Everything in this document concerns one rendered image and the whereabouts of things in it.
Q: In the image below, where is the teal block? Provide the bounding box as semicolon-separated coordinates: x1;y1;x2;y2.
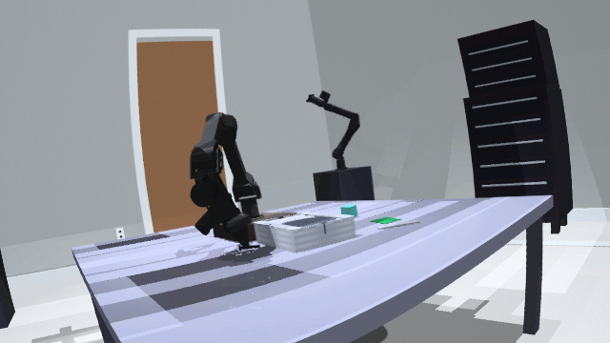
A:
341;204;358;217

